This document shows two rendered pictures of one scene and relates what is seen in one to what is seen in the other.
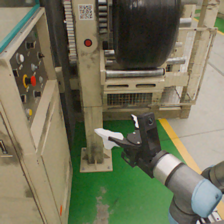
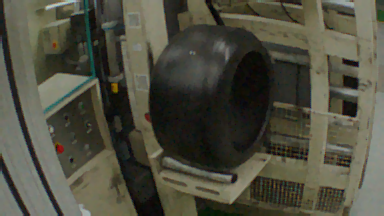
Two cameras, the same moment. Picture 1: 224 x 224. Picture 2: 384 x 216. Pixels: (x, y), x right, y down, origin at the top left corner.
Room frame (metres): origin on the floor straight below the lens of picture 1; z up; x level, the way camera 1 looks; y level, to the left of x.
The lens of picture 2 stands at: (0.10, -1.07, 1.87)
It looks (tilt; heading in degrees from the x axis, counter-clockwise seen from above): 26 degrees down; 41
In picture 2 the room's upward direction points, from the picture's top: 8 degrees counter-clockwise
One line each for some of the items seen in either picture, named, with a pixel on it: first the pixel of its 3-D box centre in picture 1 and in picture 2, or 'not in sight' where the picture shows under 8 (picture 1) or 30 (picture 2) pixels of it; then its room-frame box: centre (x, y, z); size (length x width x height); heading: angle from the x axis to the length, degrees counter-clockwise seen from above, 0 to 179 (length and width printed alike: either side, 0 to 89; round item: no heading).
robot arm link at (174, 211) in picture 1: (188, 206); not in sight; (0.31, -0.21, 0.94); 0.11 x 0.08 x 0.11; 130
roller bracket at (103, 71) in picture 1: (102, 62); (181, 144); (1.28, 0.06, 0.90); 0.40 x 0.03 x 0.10; 3
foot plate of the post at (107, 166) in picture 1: (96, 157); not in sight; (1.26, 0.13, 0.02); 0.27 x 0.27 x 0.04; 3
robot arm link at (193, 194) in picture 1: (193, 190); not in sight; (0.30, -0.19, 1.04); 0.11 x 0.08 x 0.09; 40
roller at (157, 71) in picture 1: (134, 72); (198, 170); (1.15, -0.13, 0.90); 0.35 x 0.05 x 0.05; 93
